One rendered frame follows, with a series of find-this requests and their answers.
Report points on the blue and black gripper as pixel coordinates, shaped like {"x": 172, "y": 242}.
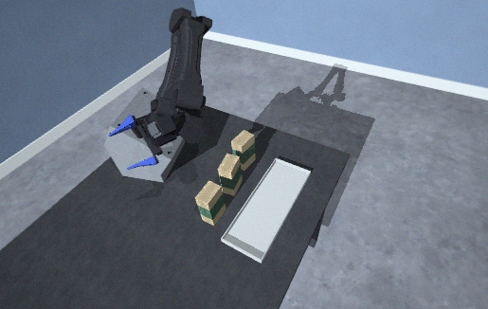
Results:
{"x": 150, "y": 140}

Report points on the white tray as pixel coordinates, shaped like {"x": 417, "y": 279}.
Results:
{"x": 252, "y": 232}

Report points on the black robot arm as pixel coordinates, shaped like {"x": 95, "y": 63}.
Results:
{"x": 182, "y": 84}

